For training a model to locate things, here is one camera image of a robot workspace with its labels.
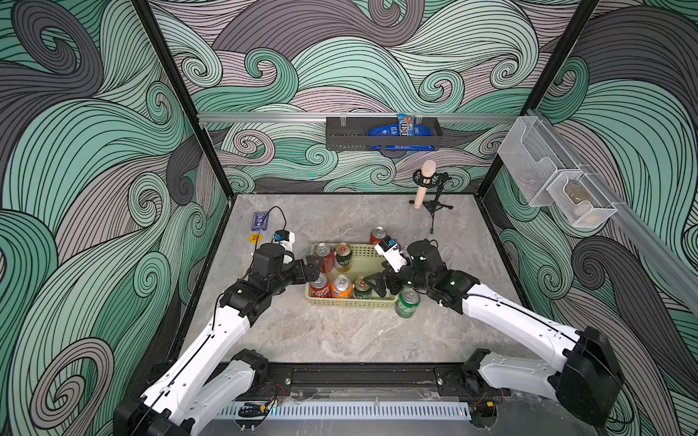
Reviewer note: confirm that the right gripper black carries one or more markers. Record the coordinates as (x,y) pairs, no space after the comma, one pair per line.
(383,286)

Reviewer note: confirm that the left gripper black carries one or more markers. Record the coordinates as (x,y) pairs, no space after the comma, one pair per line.
(310,271)

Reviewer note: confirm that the green gold-top can front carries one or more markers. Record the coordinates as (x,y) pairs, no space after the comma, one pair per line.
(362,288)

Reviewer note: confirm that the green gold-top can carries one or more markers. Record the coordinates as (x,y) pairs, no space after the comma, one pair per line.
(362,288)
(343,257)

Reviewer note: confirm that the green soda can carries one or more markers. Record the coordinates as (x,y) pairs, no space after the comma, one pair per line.
(407,303)

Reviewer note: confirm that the red cola can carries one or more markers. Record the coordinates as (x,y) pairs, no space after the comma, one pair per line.
(320,288)
(325,253)
(377,235)

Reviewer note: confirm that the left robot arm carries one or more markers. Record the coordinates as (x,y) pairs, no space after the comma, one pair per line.
(190,394)

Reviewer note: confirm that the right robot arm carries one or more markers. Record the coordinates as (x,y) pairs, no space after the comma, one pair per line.
(577,368)

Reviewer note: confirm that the light green plastic basket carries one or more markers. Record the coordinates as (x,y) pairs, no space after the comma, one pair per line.
(365,261)

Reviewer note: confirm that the green gold-top can back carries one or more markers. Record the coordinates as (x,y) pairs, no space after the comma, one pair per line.
(343,257)

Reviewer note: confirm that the orange soda can front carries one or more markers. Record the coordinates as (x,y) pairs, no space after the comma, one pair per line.
(342,287)

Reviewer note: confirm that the black microphone tripod stand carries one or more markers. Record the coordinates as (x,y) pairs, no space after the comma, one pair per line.
(434,205)

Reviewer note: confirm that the beige microphone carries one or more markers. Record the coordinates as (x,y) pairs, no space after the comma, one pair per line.
(424,180)

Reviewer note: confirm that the small candy packet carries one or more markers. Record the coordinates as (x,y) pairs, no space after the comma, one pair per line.
(405,125)

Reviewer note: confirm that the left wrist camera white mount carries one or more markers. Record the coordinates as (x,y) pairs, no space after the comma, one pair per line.
(285,238)

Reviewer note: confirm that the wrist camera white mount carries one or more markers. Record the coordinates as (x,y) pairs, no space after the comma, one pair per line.
(389,248)
(285,238)

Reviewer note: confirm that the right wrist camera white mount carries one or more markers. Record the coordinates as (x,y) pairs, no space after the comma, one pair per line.
(389,248)

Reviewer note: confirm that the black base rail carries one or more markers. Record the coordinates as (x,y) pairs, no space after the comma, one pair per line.
(371,376)

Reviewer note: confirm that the black wall shelf basket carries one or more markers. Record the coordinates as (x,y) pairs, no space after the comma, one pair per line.
(351,134)

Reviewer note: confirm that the back aluminium rail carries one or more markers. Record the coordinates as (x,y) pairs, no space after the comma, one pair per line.
(316,118)

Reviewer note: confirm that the aluminium rail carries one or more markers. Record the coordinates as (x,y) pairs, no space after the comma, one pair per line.
(316,118)
(675,273)

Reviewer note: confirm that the white slotted cable duct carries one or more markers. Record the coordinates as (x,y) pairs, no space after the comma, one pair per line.
(371,410)

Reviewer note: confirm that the large clear wall bin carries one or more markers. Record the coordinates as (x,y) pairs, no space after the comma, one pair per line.
(530,153)

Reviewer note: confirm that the small clear wall bin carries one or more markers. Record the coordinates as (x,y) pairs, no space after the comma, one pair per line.
(580,200)

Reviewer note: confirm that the right aluminium rail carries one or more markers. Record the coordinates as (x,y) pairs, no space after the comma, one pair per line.
(675,273)

